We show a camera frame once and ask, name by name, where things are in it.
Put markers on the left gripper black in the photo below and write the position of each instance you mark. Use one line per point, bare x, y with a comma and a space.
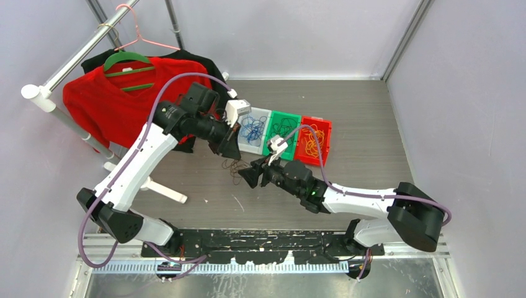
230, 147

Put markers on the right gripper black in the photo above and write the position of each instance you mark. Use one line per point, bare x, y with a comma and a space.
251, 174

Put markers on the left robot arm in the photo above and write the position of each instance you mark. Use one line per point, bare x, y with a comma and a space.
111, 200

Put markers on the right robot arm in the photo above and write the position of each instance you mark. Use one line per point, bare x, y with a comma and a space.
402, 214

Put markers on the white plastic bin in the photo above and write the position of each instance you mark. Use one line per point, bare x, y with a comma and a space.
252, 132

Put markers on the black t-shirt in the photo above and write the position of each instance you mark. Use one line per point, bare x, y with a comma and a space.
184, 145

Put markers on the green plastic bin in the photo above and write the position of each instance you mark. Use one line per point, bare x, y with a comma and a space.
282, 123

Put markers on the red plastic bin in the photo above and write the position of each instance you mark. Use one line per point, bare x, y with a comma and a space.
310, 147

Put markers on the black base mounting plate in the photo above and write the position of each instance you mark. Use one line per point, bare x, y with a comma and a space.
267, 246

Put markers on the red t-shirt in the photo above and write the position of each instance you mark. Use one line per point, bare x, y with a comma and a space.
114, 110

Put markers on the green clothes hanger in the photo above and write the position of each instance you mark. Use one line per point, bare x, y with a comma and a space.
123, 61

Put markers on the white clothes rack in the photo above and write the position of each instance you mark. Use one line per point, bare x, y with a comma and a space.
40, 96

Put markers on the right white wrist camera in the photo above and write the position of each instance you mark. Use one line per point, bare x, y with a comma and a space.
277, 145

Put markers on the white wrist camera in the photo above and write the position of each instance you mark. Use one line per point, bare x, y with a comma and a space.
277, 145
236, 108

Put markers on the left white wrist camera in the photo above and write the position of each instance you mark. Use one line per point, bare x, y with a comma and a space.
236, 108

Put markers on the white slotted cable duct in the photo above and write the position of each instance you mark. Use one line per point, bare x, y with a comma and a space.
167, 268

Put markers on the pink wire hanger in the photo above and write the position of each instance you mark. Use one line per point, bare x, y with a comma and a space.
139, 37

